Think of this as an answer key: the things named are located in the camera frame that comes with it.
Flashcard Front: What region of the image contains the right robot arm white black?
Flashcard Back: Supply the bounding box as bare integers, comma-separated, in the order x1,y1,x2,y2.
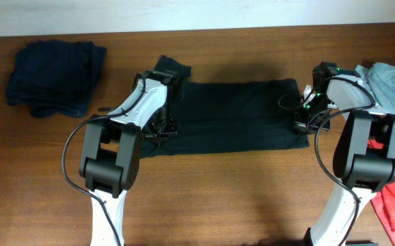
293,61,395,245

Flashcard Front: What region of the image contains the folded navy blue garment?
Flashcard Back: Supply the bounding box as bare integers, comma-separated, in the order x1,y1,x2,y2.
5,40,107,118

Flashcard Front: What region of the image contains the black Nike t-shirt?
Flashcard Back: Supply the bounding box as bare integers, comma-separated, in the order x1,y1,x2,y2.
141,55,309,158

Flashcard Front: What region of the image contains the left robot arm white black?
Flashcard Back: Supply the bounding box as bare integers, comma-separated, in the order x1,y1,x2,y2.
79,70,182,245

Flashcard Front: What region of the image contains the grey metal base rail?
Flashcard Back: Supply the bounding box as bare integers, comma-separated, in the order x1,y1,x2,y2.
346,241,379,246

